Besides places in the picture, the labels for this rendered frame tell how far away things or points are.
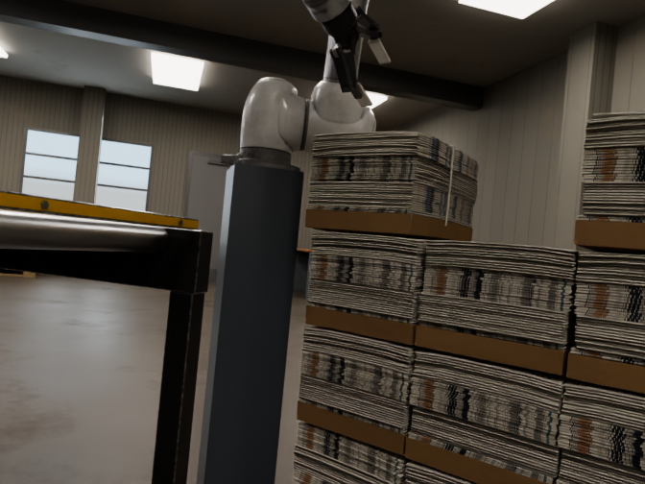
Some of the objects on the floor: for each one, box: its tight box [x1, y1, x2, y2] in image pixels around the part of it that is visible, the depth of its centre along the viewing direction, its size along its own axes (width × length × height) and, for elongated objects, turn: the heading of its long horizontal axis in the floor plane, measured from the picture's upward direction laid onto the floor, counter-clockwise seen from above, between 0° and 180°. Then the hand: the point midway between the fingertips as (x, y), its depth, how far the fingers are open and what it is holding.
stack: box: [293, 232, 645, 484], centre depth 106 cm, size 39×117×83 cm
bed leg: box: [152, 291, 204, 484], centre depth 102 cm, size 6×6×68 cm
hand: (374, 80), depth 124 cm, fingers open, 13 cm apart
